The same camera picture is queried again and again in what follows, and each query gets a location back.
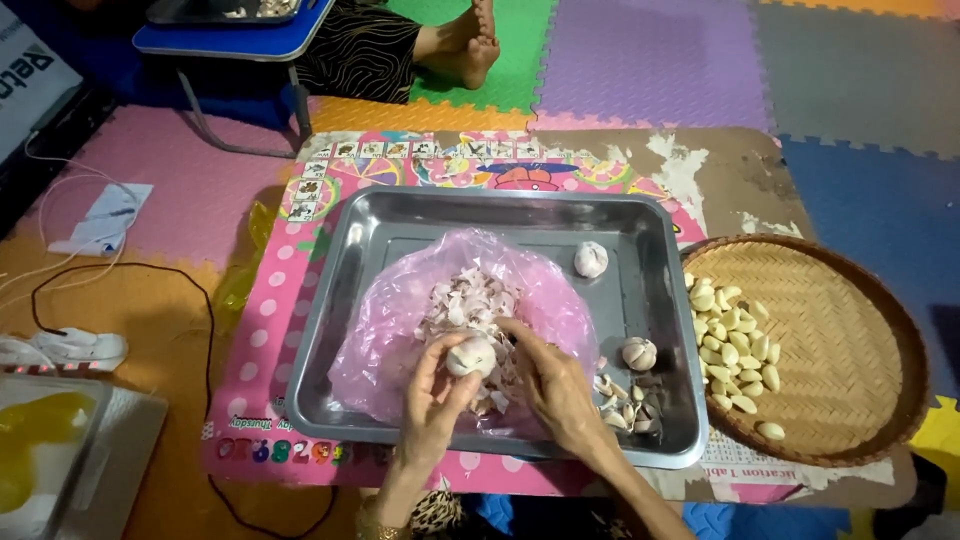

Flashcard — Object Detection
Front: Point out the round woven bamboo tray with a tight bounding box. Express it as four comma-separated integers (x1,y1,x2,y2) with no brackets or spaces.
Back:
679,233,931,469

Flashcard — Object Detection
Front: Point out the gold bracelet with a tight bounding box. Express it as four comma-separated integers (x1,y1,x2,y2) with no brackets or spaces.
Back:
355,495,412,540

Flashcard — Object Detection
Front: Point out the person's right hand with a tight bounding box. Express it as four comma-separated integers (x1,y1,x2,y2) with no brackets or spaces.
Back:
494,316,621,468

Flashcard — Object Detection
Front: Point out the blue folding low table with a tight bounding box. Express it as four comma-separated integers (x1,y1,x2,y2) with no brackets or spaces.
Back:
132,0,336,160

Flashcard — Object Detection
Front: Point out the pink plastic bag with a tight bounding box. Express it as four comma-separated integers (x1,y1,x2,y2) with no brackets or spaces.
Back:
327,227,600,440

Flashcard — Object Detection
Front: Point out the split garlic bulb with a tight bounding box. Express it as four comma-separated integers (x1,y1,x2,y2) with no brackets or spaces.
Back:
621,336,659,372

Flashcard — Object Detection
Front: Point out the pink printed low table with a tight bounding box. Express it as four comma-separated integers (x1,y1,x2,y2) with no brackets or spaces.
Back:
201,127,920,507

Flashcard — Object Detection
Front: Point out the white power strip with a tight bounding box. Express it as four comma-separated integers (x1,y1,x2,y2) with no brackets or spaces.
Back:
0,327,130,374

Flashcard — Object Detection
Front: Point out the steel rectangular tray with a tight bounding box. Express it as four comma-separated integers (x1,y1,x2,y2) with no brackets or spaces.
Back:
284,185,710,471

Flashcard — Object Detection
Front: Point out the pile of garlic skins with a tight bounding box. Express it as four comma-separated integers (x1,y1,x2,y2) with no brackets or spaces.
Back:
414,266,526,417

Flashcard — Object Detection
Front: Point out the white and black box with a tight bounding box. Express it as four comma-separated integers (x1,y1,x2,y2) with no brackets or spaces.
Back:
0,3,85,166

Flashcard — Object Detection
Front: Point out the yellow plastic bag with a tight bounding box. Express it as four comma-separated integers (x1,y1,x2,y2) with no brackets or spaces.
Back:
213,199,279,335

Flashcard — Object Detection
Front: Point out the clear container with yellow contents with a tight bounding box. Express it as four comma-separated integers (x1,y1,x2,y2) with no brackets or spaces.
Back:
0,372,114,540

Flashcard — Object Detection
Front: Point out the white cable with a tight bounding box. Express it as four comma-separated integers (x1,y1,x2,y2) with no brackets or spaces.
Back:
0,131,144,312

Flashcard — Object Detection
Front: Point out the white paper sheet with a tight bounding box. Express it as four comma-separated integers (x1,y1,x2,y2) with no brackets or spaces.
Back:
47,182,155,258

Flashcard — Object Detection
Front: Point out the black cable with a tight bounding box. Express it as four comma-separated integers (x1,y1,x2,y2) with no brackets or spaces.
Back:
30,261,339,540

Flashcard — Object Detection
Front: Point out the person's left hand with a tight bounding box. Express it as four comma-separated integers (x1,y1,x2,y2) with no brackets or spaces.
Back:
390,332,484,475

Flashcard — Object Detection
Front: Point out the pile of peeled garlic cloves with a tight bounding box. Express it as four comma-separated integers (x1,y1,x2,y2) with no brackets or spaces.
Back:
684,271,787,442

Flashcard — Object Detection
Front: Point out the dark tray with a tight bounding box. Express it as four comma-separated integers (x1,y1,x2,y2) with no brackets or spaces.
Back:
145,0,304,27

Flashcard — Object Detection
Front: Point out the heap of unpeeled garlic cloves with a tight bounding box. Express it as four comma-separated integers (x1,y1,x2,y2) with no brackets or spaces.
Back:
592,371,665,436

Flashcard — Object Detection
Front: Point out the white garlic bulb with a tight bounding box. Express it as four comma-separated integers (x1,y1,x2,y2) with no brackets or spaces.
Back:
573,240,609,279
446,337,498,378

